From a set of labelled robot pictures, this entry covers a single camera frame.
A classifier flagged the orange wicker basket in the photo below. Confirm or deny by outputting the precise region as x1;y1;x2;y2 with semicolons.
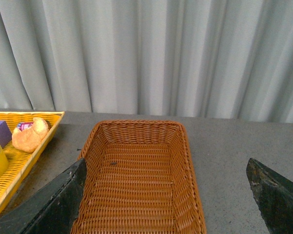
71;120;207;234

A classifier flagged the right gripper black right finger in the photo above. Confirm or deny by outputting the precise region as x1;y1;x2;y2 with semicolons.
246;158;293;234

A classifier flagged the small red drink can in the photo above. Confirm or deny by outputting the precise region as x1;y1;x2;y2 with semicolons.
17;122;34;131

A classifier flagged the purple block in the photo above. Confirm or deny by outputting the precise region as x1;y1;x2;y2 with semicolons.
0;120;12;148

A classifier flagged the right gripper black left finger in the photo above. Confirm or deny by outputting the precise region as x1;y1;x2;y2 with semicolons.
0;159;86;234

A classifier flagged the bread roll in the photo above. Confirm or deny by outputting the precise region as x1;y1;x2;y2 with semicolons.
12;117;49;153

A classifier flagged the grey curtain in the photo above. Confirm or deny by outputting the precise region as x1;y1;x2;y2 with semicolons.
0;0;293;123

